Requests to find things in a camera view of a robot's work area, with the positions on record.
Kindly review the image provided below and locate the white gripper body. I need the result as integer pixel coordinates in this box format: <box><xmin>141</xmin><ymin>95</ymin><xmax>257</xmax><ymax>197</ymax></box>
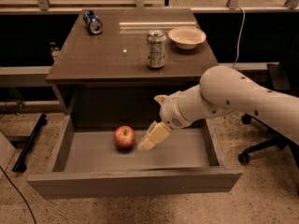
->
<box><xmin>159</xmin><ymin>91</ymin><xmax>192</xmax><ymax>129</ymax></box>

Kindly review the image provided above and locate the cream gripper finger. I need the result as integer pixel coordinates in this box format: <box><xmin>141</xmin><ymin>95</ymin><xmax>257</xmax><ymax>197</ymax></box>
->
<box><xmin>137</xmin><ymin>121</ymin><xmax>171</xmax><ymax>151</ymax></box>
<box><xmin>154</xmin><ymin>94</ymin><xmax>168</xmax><ymax>105</ymax></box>

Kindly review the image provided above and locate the red apple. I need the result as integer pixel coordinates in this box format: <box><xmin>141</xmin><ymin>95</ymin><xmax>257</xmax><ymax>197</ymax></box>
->
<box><xmin>114</xmin><ymin>126</ymin><xmax>135</xmax><ymax>148</ymax></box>

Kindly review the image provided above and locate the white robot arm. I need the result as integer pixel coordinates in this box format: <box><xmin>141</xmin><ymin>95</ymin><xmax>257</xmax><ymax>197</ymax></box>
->
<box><xmin>138</xmin><ymin>65</ymin><xmax>299</xmax><ymax>151</ymax></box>

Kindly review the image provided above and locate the grey cabinet counter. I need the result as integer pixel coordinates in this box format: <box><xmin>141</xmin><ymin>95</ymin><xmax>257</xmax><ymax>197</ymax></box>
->
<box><xmin>45</xmin><ymin>7</ymin><xmax>225</xmax><ymax>116</ymax></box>

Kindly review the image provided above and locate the grey open drawer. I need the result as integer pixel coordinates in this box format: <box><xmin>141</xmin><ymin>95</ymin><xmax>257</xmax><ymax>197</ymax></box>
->
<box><xmin>26</xmin><ymin>83</ymin><xmax>243</xmax><ymax>201</ymax></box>

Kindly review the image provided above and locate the green silver upright can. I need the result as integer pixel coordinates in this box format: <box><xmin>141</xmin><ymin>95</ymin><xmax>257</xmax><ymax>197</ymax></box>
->
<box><xmin>147</xmin><ymin>29</ymin><xmax>166</xmax><ymax>69</ymax></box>

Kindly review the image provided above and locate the white paper bowl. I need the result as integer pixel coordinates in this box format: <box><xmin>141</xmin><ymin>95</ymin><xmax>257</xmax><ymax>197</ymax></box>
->
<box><xmin>168</xmin><ymin>26</ymin><xmax>206</xmax><ymax>50</ymax></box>

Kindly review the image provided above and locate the blue soda can lying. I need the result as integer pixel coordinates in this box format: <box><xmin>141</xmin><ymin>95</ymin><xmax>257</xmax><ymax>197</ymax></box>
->
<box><xmin>83</xmin><ymin>10</ymin><xmax>103</xmax><ymax>35</ymax></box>

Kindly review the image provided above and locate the black office chair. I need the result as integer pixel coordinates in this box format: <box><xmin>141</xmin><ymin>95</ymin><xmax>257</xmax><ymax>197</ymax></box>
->
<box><xmin>238</xmin><ymin>36</ymin><xmax>299</xmax><ymax>168</ymax></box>

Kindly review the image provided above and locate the black bar on floor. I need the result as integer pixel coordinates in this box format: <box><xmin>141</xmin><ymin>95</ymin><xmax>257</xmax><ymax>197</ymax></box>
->
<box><xmin>12</xmin><ymin>114</ymin><xmax>47</xmax><ymax>173</ymax></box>

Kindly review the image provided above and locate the metal window railing frame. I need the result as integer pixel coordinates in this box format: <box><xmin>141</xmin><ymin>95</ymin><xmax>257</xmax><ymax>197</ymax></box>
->
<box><xmin>0</xmin><ymin>0</ymin><xmax>299</xmax><ymax>15</ymax></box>

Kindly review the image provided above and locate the black floor cable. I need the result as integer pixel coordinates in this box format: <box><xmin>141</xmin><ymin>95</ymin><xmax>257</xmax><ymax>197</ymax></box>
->
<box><xmin>0</xmin><ymin>166</ymin><xmax>37</xmax><ymax>224</ymax></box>

